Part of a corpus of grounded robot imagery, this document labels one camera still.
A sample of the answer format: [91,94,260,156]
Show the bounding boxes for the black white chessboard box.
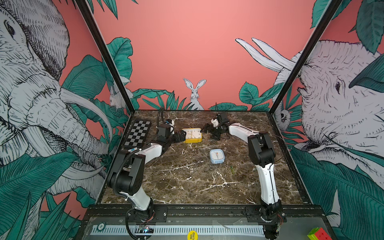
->
[124,119,152,148]

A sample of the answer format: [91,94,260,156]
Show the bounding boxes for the yellow square alarm clock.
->
[182,128,203,143]

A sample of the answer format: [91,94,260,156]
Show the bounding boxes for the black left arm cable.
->
[107,148,142,199]

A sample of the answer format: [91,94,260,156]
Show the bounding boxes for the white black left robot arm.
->
[107,124,187,221]

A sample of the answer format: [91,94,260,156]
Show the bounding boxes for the white perforated rail strip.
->
[91,225,265,237]

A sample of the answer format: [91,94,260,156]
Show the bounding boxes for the colourful puzzle cube on ledge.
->
[307,228,332,240]

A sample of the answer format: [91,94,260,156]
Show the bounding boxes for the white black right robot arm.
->
[201,113,283,223]

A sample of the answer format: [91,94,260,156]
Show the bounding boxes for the light blue small alarm clock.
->
[210,149,225,164]

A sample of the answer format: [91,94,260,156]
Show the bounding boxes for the yellow round sticker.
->
[187,230,199,240]

